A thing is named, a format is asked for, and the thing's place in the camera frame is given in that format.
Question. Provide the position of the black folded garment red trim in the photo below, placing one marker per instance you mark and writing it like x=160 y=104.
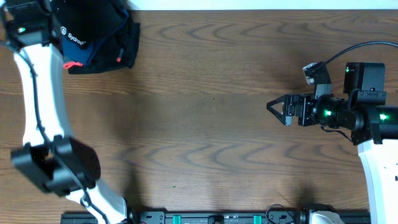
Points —
x=116 y=51

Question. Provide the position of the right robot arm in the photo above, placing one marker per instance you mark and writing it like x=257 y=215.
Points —
x=373 y=125

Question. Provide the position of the blue polo shirt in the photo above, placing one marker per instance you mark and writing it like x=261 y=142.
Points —
x=87 y=24

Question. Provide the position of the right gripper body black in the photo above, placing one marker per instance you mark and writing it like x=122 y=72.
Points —
x=308 y=117

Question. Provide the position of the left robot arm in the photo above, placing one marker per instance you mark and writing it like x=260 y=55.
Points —
x=50 y=156

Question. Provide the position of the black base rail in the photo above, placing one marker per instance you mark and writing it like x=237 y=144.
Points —
x=275 y=216

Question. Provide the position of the black t-shirt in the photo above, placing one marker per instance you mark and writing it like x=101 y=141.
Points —
x=85 y=21

